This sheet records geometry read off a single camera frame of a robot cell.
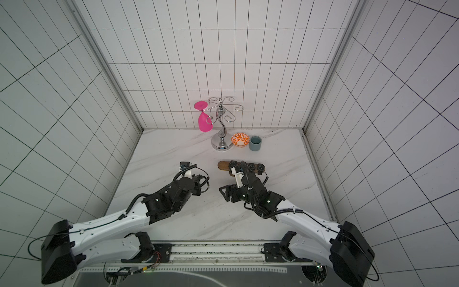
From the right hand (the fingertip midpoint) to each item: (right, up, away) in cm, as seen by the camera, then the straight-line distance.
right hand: (224, 184), depth 79 cm
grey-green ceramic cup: (+18, +19, +28) cm, 38 cm away
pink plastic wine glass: (-12, +31, +21) cm, 39 cm away
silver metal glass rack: (-4, +19, +35) cm, 40 cm away
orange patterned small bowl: (+9, +21, +32) cm, 39 cm away
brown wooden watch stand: (0, +7, +13) cm, 15 cm away
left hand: (-13, +2, 0) cm, 13 cm away
